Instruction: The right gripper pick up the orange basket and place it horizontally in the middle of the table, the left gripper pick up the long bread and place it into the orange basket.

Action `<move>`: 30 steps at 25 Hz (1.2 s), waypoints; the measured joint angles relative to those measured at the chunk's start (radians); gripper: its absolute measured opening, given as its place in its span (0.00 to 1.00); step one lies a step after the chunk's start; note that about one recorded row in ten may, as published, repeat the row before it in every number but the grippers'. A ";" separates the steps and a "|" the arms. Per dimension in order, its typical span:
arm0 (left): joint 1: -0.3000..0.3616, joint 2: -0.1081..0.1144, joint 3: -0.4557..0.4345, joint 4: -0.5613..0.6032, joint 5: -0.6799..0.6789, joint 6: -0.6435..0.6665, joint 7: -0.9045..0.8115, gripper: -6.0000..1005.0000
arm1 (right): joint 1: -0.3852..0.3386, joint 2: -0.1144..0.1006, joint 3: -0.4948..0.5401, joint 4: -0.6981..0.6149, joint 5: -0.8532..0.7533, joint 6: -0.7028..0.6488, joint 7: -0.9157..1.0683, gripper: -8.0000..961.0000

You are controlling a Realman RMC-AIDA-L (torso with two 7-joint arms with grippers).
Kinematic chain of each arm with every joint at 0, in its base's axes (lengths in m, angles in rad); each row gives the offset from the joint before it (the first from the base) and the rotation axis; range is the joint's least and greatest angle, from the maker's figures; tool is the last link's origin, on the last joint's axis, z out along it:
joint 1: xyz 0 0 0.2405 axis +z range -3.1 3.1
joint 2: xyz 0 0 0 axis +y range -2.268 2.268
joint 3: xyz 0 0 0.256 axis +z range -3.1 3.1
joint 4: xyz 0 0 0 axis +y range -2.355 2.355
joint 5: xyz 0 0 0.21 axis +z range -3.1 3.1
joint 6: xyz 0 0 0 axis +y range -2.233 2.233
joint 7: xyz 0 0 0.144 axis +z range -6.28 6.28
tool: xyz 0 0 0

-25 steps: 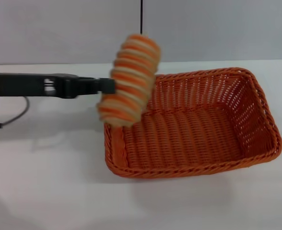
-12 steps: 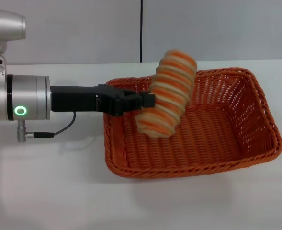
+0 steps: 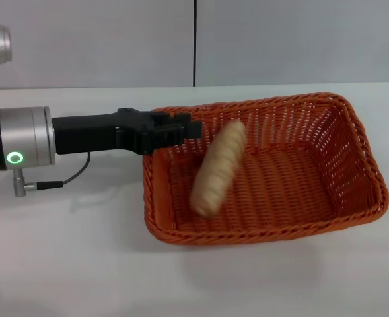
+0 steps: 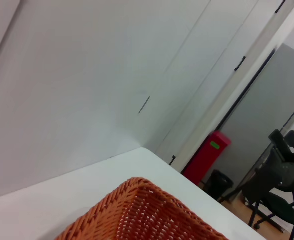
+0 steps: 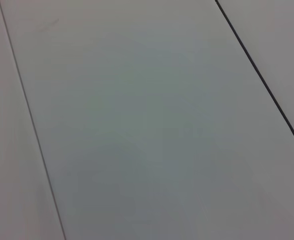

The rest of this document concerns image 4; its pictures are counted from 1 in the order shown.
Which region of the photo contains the orange woven rectangular basket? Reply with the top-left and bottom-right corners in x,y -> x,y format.
54,176 -> 228,240

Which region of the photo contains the red box with green label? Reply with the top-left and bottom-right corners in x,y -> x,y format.
181,131 -> 232,187

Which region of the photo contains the black waste bin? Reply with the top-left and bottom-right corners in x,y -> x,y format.
205,169 -> 234,201

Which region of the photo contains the grey partition panel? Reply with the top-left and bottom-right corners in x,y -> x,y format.
211,43 -> 294,196

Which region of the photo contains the black office chair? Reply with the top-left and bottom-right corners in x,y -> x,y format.
241,129 -> 294,240

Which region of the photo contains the thin grey flush door handle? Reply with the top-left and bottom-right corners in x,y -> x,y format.
138,95 -> 151,115

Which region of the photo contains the beige door frame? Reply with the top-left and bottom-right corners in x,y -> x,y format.
174,0 -> 294,175

